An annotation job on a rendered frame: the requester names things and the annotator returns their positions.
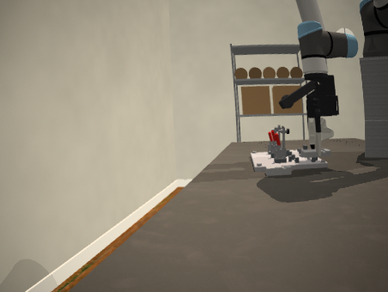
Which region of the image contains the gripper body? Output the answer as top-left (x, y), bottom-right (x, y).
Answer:
top-left (304, 73), bottom-right (339, 118)

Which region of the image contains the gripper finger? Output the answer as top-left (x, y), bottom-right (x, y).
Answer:
top-left (307, 114), bottom-right (315, 149)
top-left (313, 103), bottom-right (334, 156)

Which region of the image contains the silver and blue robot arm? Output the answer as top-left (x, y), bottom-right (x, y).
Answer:
top-left (279, 0), bottom-right (388, 109)

